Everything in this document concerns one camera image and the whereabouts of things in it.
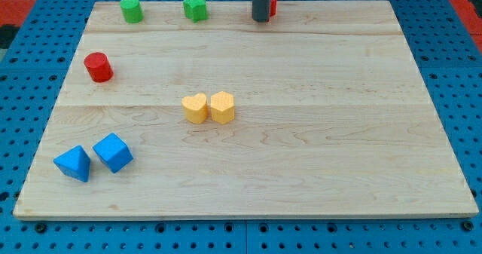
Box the green star block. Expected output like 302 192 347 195
182 0 208 23

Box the blue cube block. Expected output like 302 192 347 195
93 133 133 173

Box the yellow hexagon block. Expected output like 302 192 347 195
210 91 235 124

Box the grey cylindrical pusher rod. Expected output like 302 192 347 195
252 0 270 23

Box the green cylinder block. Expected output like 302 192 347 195
120 0 143 23

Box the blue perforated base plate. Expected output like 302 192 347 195
1 0 481 253

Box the blue triangle block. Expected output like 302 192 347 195
53 145 90 182

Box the red block behind rod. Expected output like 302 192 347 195
270 0 277 17

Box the light wooden board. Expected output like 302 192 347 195
14 0 479 221

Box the red cylinder block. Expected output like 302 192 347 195
84 52 114 83

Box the yellow heart block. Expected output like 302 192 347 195
182 93 209 124

